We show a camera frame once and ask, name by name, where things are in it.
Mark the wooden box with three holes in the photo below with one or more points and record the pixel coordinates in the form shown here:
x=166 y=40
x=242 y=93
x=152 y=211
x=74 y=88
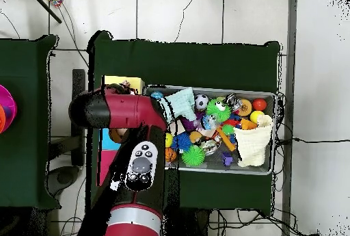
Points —
x=136 y=81

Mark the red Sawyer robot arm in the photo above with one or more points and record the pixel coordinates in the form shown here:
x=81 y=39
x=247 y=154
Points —
x=128 y=110

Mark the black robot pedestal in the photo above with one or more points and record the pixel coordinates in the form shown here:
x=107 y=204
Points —
x=191 y=223

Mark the small green spiky ball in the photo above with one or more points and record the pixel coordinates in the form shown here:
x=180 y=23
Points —
x=192 y=156

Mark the smooth yellow ball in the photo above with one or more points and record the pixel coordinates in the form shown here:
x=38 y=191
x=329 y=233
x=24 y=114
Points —
x=169 y=140

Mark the cream knitted cloth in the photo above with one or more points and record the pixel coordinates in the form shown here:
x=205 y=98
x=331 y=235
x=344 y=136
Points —
x=253 y=140

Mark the pink bowl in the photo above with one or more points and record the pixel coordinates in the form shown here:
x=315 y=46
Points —
x=9 y=102

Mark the shallow mesh bin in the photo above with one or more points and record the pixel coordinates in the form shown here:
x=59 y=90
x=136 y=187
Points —
x=210 y=91

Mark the blue spiky ball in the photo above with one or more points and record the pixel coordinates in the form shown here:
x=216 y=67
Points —
x=181 y=141

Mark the orange basketball toy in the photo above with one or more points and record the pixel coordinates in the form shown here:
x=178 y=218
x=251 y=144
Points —
x=171 y=154

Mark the dark green side tablecloth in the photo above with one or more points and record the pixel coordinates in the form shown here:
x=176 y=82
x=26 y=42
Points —
x=27 y=96

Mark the mint green cloth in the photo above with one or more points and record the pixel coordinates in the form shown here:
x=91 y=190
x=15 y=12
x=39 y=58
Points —
x=181 y=102

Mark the black rod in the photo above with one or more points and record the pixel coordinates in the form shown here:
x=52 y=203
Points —
x=46 y=7

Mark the large green spiky eyed ball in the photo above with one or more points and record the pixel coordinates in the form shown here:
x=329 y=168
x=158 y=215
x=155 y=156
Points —
x=216 y=114

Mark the black and white soccer ball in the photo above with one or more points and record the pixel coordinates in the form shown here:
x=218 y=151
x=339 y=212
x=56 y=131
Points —
x=201 y=102

